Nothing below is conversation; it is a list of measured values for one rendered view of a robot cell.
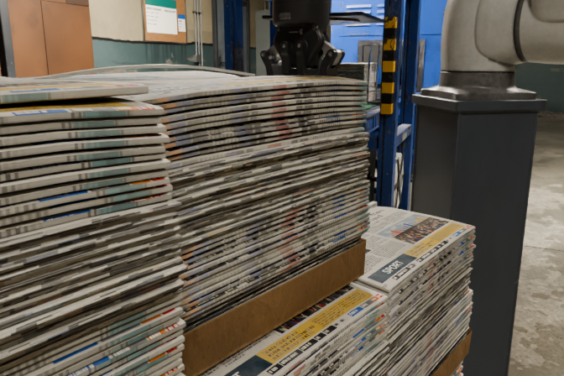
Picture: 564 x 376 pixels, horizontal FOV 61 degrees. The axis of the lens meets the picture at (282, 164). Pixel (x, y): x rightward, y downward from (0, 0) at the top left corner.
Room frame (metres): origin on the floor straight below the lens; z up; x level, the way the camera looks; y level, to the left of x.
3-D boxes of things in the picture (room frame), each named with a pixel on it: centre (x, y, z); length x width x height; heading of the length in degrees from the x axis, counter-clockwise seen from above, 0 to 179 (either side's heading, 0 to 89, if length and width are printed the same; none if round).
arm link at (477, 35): (1.06, -0.44, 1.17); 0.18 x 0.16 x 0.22; 42
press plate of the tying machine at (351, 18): (2.81, -0.25, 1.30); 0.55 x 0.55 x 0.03; 67
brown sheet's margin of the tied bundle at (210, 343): (0.46, 0.06, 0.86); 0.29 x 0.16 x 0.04; 138
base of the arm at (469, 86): (1.09, -0.43, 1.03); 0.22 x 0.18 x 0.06; 11
